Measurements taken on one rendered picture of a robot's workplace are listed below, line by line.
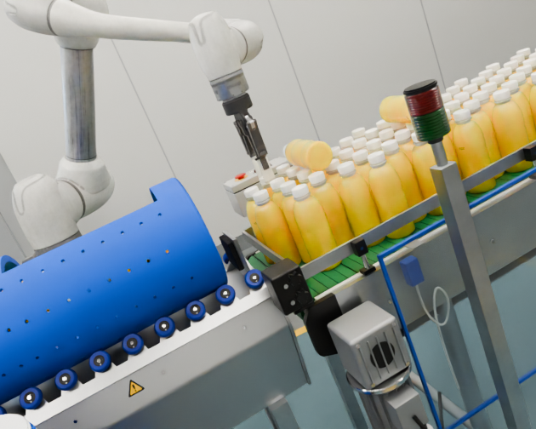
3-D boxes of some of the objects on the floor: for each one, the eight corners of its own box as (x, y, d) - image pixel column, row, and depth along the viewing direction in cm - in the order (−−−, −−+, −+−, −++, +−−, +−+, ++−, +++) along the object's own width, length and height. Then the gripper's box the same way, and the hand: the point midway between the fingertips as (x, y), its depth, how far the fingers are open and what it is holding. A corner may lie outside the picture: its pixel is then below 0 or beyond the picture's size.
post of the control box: (361, 445, 189) (260, 203, 160) (370, 439, 190) (271, 197, 161) (367, 452, 186) (265, 204, 156) (376, 446, 186) (276, 198, 157)
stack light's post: (544, 556, 133) (427, 168, 101) (556, 547, 134) (443, 159, 102) (558, 569, 129) (441, 169, 97) (570, 559, 130) (457, 161, 98)
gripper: (213, 103, 140) (246, 182, 147) (230, 101, 124) (265, 190, 131) (237, 92, 141) (269, 171, 148) (257, 89, 126) (291, 177, 133)
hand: (263, 168), depth 139 cm, fingers closed on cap, 4 cm apart
